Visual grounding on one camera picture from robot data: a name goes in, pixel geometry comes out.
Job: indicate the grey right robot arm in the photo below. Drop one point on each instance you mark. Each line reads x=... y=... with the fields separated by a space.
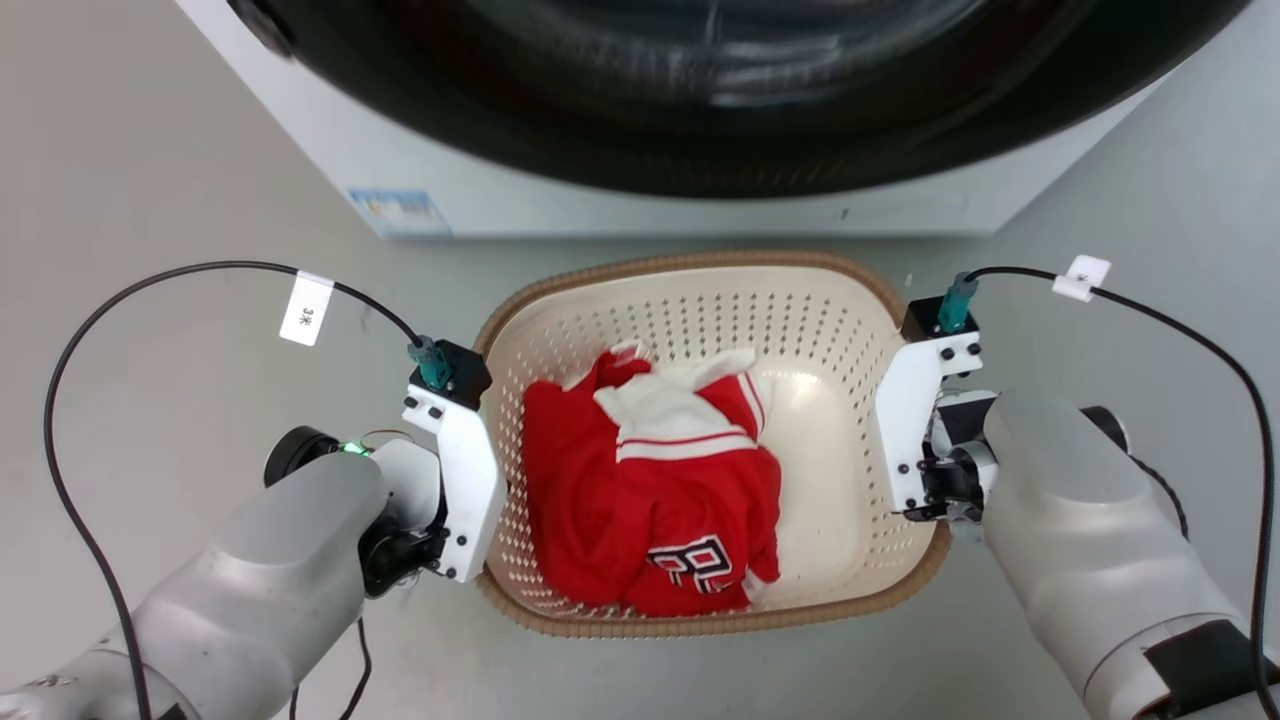
x=1080 y=520

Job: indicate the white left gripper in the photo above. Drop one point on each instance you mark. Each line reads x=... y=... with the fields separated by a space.
x=470 y=480

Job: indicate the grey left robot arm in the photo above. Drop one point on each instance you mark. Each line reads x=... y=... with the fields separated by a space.
x=270 y=580

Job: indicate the cream perforated laundry basket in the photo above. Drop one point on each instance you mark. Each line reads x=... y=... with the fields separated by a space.
x=830 y=330

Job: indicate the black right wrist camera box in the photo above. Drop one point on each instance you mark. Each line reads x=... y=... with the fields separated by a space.
x=935 y=315

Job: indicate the blue energy label sticker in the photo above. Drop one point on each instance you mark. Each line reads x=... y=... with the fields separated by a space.
x=400 y=212

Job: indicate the white washing machine body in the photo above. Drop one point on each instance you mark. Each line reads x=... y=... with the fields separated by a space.
x=330 y=130

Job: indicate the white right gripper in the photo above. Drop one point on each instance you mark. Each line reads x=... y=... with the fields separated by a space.
x=905 y=420

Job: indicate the black round washing machine door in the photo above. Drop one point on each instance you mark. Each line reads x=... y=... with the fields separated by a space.
x=700 y=130

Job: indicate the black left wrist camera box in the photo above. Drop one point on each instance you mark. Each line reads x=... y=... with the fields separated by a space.
x=460 y=372

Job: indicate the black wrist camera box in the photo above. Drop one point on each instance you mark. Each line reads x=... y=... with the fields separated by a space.
x=935 y=315
x=460 y=372

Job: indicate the red and white jersey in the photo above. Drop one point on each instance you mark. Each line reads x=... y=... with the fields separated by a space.
x=610 y=500

